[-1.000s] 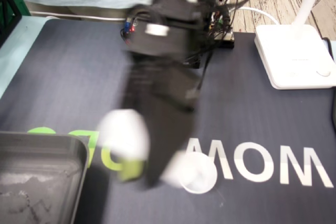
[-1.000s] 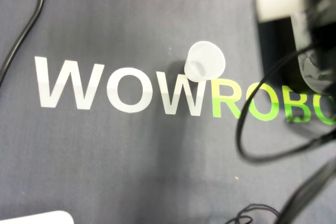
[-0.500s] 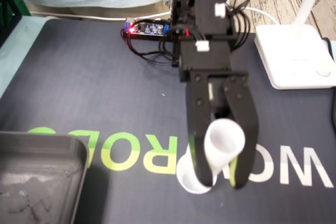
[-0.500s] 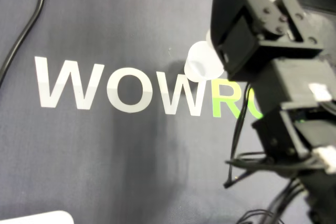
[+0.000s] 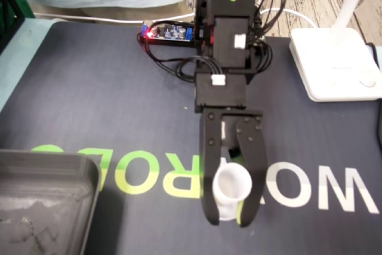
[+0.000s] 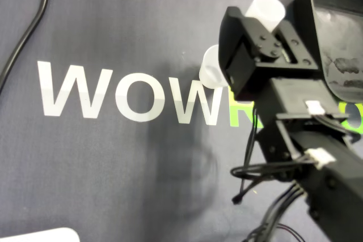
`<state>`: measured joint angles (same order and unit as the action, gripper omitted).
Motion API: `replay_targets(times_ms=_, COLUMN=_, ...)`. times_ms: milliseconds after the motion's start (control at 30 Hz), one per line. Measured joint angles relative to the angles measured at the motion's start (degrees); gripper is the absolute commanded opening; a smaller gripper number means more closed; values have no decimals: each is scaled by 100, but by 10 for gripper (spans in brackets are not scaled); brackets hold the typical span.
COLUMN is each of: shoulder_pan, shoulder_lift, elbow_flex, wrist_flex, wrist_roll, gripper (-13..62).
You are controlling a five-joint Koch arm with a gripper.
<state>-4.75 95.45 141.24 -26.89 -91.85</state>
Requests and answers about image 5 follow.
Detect blue circuit board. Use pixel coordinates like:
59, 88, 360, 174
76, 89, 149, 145
141, 20, 196, 47

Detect black circuit board wires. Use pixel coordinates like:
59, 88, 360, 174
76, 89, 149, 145
137, 32, 198, 84

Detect white cable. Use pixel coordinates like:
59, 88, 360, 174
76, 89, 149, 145
33, 11, 196, 25
258, 7, 318, 29

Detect black printed stand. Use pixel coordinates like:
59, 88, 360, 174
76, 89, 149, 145
0, 0, 25, 56

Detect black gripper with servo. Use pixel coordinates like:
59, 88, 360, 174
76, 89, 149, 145
199, 107, 268, 228

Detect black wires with white connector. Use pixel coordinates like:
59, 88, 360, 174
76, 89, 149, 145
176, 56, 227, 86

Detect white flat object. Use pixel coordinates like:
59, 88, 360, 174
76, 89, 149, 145
288, 0, 382, 103

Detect black servo cable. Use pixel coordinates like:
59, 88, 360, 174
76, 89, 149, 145
249, 38, 275, 74

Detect black plastic tray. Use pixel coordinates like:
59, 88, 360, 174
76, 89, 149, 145
0, 148, 101, 255

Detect dark grey WOWROBO mat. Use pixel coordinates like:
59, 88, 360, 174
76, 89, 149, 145
0, 20, 382, 255

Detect white translucent plastic cup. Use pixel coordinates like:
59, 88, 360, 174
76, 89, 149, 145
212, 162, 254, 222

